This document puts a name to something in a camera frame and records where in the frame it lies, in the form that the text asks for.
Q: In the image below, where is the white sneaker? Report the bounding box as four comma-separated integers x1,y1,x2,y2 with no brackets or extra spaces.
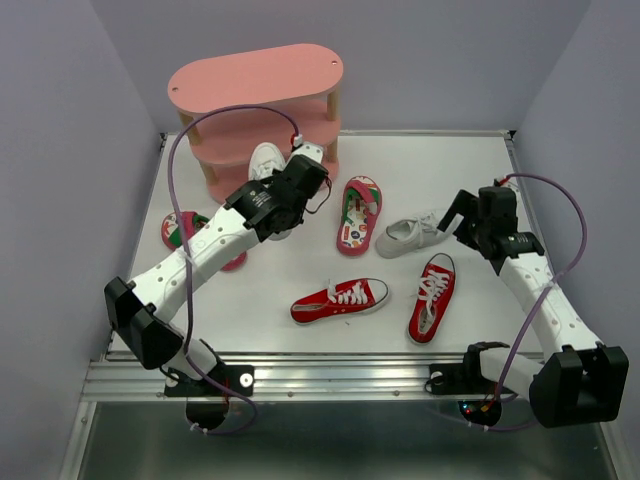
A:
248,142,294,241
375,209,460,259

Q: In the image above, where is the pink patterned sandal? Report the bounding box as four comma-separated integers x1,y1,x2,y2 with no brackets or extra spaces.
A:
160,211,247,272
336,175,383,257

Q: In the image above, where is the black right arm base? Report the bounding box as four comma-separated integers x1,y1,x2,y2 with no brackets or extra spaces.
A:
424,363,507,431

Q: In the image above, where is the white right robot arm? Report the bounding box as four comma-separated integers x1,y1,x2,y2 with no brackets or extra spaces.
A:
430,184,629,428

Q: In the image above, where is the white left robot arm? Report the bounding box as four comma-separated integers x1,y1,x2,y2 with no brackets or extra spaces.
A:
104,144,328,394

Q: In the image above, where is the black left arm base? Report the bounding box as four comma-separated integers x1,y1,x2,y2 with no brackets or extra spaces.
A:
163,364,258,436

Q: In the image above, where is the pink three-tier shoe shelf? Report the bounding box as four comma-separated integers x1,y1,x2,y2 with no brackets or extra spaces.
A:
167,44,344,202

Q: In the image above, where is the red sneaker right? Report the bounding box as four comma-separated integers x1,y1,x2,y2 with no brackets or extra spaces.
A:
407,253,456,344

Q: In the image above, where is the red sneaker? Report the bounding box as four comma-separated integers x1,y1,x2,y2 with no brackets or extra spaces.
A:
407,253,456,344
290,278,390,325

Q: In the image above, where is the red sneaker centre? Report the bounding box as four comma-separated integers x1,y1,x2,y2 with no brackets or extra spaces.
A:
290,278,390,325

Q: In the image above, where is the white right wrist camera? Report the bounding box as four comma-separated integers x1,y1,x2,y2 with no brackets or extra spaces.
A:
493,176,520,195

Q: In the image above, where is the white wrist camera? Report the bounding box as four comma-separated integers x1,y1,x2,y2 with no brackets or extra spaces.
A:
493,176,520,195
289,135,324,163

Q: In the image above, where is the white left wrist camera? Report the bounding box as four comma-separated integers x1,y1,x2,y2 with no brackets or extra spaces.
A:
289,135,324,163

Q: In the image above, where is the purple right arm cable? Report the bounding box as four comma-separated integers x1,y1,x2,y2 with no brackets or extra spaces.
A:
424,172,589,434

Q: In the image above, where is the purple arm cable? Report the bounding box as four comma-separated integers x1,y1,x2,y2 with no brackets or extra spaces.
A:
424,172,589,434
167,105,301,437

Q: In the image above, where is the aluminium front mounting rail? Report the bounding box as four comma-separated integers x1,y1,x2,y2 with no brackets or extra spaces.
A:
81,353,462,403

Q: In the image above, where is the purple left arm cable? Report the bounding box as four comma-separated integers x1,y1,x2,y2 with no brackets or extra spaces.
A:
167,105,301,437

